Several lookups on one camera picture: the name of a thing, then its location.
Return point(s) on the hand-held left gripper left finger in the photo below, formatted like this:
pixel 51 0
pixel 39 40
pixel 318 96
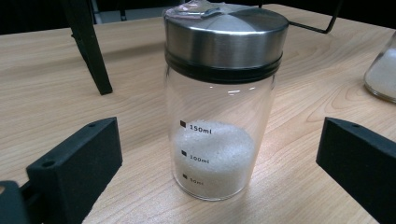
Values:
pixel 74 168

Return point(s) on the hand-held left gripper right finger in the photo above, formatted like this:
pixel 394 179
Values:
pixel 361 165

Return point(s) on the glass jar with steel lid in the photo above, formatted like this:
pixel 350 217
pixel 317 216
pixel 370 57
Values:
pixel 218 102

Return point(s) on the glass flask with white powder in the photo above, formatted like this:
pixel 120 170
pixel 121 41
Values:
pixel 383 74

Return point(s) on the black metal stand leg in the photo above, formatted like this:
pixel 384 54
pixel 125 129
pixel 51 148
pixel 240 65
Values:
pixel 90 53

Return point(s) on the pale grey panel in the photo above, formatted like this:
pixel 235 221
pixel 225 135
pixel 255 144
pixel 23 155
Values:
pixel 140 14

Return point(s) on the thin black metal frame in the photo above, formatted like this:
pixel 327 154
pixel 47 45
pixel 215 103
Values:
pixel 327 29

